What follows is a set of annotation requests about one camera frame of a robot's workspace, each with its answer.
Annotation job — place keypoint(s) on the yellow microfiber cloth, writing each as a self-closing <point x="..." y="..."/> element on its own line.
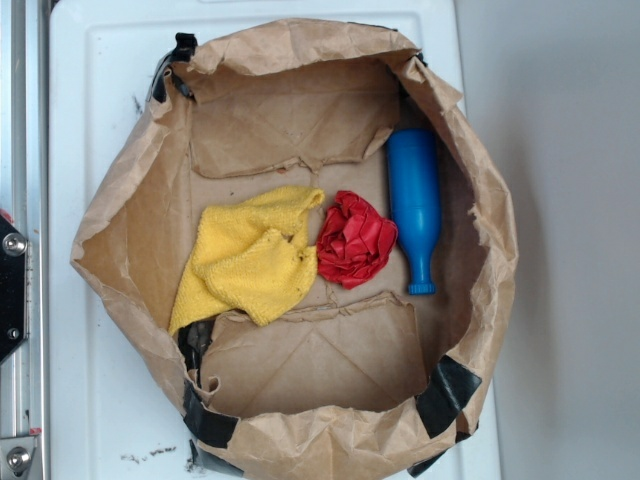
<point x="253" y="256"/>

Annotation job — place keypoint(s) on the blue plastic bottle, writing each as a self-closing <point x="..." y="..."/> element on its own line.
<point x="415" y="202"/>

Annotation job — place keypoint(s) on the brown paper bag bin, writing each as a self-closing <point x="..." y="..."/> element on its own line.
<point x="327" y="390"/>

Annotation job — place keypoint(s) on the black tape strip right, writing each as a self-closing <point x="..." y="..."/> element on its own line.
<point x="450" y="388"/>

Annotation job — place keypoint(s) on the black tape strip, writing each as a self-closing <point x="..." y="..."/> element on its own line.
<point x="450" y="388"/>
<point x="184" y="50"/>
<point x="213" y="429"/>

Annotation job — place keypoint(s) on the black tape strip lower left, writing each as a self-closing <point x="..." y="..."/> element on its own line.
<point x="213" y="429"/>

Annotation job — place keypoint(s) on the black tape strip upper left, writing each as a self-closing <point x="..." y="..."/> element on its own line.
<point x="184" y="50"/>

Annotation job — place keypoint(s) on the black mounting bracket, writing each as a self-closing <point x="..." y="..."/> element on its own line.
<point x="13" y="279"/>

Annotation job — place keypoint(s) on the aluminium frame rail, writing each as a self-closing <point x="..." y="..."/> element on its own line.
<point x="25" y="440"/>

